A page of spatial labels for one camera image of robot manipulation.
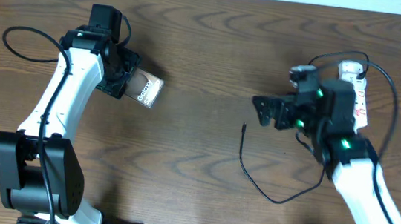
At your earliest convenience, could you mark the galaxy smartphone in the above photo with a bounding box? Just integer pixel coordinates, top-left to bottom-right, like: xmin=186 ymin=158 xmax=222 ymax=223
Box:
xmin=125 ymin=68 xmax=165 ymax=108

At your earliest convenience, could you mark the black usb charging cable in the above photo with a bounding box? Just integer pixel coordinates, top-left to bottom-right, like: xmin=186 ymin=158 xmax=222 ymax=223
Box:
xmin=234 ymin=39 xmax=372 ymax=213

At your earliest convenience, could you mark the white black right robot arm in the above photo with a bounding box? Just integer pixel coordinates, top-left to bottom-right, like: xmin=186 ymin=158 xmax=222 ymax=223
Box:
xmin=252 ymin=67 xmax=401 ymax=224

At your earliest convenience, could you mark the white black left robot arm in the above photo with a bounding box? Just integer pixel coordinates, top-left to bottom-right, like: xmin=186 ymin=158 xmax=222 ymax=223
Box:
xmin=0 ymin=22 xmax=140 ymax=224

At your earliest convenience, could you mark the white usb charger adapter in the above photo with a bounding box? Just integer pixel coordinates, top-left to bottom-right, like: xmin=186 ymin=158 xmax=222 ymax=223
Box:
xmin=338 ymin=60 xmax=367 ymax=85

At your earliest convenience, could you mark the white power strip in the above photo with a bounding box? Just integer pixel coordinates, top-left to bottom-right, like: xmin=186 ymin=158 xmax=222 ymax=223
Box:
xmin=353 ymin=78 xmax=368 ymax=132

